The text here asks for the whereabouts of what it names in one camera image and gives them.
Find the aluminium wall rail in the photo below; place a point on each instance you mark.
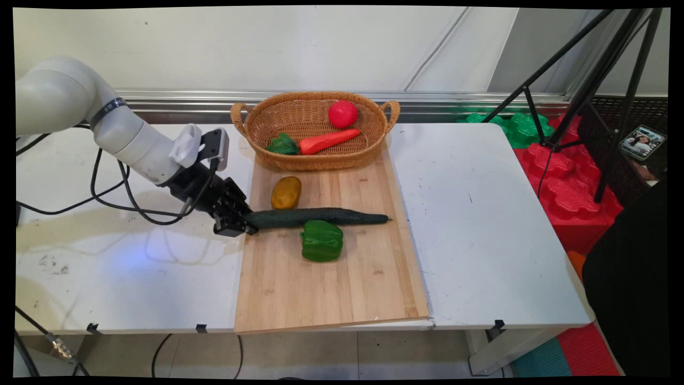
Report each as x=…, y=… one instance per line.
x=454, y=101

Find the orange carrot with green top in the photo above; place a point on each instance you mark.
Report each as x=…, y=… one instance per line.
x=326, y=141

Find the red floor mat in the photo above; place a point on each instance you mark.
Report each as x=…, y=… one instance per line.
x=588, y=353

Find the green foam block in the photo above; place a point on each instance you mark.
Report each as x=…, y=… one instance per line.
x=521, y=131

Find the black tripod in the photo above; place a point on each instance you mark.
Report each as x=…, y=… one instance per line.
x=592, y=80

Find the person in black clothes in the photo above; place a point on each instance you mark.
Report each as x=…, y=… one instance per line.
x=630, y=289

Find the green bell pepper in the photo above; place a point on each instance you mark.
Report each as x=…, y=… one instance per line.
x=321, y=243

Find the red toy tomato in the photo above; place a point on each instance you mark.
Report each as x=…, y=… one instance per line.
x=343, y=114

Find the brown toy potato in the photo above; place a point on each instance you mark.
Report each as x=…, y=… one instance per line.
x=286, y=193

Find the teal floor mat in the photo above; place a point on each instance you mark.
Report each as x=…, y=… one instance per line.
x=539, y=361

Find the woven wicker basket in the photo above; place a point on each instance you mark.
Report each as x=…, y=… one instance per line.
x=310, y=115

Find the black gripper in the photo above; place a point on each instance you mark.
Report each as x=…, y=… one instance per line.
x=195, y=187

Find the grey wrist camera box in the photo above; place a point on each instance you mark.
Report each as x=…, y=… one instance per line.
x=215, y=145

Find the long dark green cucumber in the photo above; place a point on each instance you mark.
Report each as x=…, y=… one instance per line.
x=315, y=216

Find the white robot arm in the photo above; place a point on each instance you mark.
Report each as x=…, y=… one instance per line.
x=64, y=96

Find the black mesh panel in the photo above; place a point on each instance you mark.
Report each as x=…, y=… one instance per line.
x=641, y=109

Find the red foam blocks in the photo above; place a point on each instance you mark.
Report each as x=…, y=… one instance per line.
x=566, y=203

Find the wooden cutting board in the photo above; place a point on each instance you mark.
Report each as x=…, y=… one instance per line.
x=320, y=294

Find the white table leg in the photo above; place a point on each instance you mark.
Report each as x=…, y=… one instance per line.
x=491, y=355

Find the smartphone on tripod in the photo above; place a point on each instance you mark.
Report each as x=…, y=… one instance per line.
x=643, y=143

